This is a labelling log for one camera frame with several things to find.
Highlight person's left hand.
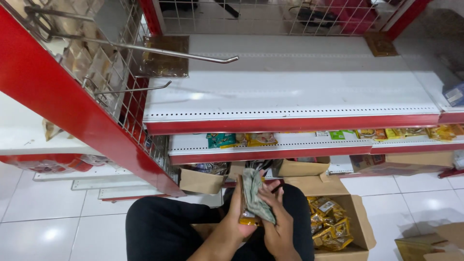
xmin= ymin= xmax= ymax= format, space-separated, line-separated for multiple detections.
xmin=225 ymin=170 xmax=267 ymax=240

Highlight person's right hand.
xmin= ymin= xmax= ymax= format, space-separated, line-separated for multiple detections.
xmin=257 ymin=179 xmax=295 ymax=254

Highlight grey cleaning cloth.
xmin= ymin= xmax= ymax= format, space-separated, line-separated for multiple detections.
xmin=242 ymin=168 xmax=277 ymax=225

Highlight cardboard box folded flap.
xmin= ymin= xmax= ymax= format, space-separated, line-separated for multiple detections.
xmin=275 ymin=156 xmax=331 ymax=178

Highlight yellow printed snack packet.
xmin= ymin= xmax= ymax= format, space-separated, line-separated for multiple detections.
xmin=236 ymin=132 xmax=278 ymax=147

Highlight pile of gold packets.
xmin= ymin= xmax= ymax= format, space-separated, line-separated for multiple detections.
xmin=307 ymin=196 xmax=354 ymax=252

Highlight small brown cardboard box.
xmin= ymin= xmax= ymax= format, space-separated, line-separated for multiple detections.
xmin=179 ymin=162 xmax=230 ymax=195

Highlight teal snack packet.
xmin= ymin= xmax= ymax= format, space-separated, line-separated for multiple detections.
xmin=206 ymin=133 xmax=237 ymax=149

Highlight open cardboard box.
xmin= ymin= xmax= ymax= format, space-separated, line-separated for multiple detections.
xmin=284 ymin=175 xmax=377 ymax=261

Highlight green snack packet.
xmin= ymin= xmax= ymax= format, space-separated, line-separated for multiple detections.
xmin=329 ymin=130 xmax=355 ymax=140

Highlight red white store shelf unit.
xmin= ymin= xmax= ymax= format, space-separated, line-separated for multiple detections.
xmin=139 ymin=0 xmax=464 ymax=182

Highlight printed flat cardboard carton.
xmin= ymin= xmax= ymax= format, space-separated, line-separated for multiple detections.
xmin=349 ymin=152 xmax=454 ymax=177

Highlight row of yellow snack packets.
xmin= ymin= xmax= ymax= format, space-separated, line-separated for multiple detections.
xmin=355 ymin=124 xmax=464 ymax=142

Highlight cardboard box gold panel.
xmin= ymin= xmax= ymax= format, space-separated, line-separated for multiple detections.
xmin=394 ymin=222 xmax=464 ymax=261

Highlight large gold foil packet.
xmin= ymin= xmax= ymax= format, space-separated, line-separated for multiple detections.
xmin=139 ymin=35 xmax=190 ymax=79

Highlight short metal display hook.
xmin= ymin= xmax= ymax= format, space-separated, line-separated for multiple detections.
xmin=83 ymin=77 xmax=172 ymax=96

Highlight small gold foil packet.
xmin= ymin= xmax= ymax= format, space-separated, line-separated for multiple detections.
xmin=364 ymin=31 xmax=399 ymax=57

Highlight long metal display hook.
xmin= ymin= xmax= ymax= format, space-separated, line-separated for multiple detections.
xmin=25 ymin=5 xmax=240 ymax=64

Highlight blue white carton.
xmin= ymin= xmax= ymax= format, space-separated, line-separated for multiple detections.
xmin=442 ymin=83 xmax=464 ymax=108

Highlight red plastic packets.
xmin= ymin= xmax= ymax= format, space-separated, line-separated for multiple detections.
xmin=0 ymin=154 xmax=111 ymax=174

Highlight beige packet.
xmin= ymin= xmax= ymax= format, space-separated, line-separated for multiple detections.
xmin=42 ymin=118 xmax=75 ymax=142

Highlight red end rack wire grid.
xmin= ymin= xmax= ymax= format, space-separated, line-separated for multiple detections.
xmin=0 ymin=0 xmax=186 ymax=198

